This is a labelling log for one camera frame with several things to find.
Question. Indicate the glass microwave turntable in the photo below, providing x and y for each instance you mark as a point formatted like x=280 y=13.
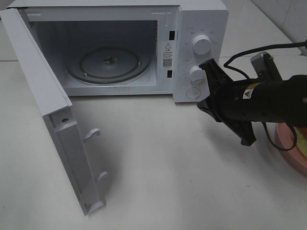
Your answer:
x=109 y=65

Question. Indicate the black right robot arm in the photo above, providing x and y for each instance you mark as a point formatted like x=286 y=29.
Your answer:
x=267 y=98

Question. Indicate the upper white power knob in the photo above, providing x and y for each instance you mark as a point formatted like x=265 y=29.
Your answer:
x=201 y=44

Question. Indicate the white microwave door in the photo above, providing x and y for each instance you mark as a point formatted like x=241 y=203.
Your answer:
x=55 y=108

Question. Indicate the round door release button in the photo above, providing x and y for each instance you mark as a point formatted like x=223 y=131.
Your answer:
x=193 y=93

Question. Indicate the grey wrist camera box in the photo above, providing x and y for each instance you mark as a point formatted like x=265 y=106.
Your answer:
x=265 y=68

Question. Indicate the pink round plate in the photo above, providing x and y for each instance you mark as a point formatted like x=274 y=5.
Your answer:
x=294 y=157

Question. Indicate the toast sandwich with lettuce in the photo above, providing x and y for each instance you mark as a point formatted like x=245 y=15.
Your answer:
x=301 y=141

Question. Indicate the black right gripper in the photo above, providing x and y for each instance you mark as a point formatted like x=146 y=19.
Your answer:
x=222 y=102

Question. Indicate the white microwave oven body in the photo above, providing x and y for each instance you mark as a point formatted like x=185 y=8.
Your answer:
x=164 y=29

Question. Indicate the lower white timer knob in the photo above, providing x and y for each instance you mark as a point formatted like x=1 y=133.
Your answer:
x=196 y=74

